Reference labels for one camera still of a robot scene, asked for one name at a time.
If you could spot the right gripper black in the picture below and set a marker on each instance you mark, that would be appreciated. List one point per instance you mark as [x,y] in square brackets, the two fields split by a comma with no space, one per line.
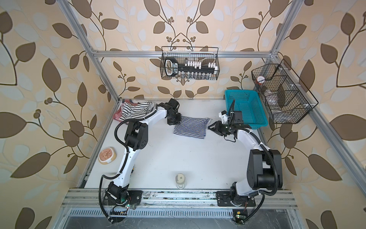
[217,128]

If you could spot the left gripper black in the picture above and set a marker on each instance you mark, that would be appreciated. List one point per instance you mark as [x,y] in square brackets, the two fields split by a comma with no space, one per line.
[177,121]

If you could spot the navy striped tank top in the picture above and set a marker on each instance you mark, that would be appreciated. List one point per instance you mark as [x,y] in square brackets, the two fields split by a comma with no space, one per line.
[192,127]

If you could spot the black white striped tank top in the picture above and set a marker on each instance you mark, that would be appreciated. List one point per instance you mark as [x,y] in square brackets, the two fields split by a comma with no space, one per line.
[141,110]

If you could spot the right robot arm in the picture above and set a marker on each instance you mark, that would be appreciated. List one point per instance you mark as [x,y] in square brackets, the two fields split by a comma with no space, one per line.
[264,169]

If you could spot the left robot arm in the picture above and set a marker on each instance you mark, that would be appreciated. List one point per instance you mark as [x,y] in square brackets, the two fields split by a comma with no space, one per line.
[132,134]

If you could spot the red striped folded tank top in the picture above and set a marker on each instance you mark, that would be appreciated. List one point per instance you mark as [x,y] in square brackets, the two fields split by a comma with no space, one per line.
[124,111]

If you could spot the teal plastic basket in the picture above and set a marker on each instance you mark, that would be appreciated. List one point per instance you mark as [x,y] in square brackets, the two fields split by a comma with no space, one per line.
[249,103]

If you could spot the black tool set in basket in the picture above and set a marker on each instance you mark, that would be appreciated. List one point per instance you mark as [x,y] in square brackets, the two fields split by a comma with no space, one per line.
[190,68]

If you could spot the small white jar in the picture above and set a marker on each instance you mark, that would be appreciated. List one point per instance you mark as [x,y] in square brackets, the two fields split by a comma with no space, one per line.
[180,181]

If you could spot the red cap bottle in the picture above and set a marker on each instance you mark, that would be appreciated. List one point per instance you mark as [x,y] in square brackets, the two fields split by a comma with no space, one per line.
[260,80]

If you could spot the round pink tape roll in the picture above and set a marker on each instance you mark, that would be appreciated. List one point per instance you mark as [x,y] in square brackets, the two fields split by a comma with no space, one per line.
[107,156]

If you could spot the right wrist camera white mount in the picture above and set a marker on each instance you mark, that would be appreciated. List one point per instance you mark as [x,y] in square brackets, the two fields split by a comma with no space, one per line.
[224,117]

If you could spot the back wall wire basket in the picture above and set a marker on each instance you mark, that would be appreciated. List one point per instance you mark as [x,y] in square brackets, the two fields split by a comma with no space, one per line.
[189,51]

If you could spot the wall wire basket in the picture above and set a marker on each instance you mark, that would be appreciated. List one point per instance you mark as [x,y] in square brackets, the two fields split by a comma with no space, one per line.
[189,51]
[285,95]

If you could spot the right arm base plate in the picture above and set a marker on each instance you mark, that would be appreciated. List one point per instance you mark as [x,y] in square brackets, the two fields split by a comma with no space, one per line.
[226,199]

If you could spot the right wall wire basket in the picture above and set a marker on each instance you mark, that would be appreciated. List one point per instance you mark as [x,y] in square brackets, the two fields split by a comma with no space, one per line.
[285,95]

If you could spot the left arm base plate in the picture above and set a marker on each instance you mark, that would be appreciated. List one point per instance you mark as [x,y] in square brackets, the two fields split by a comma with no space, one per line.
[134,197]

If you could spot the aluminium front rail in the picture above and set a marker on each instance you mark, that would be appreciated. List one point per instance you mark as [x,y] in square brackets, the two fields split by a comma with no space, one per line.
[155,203]

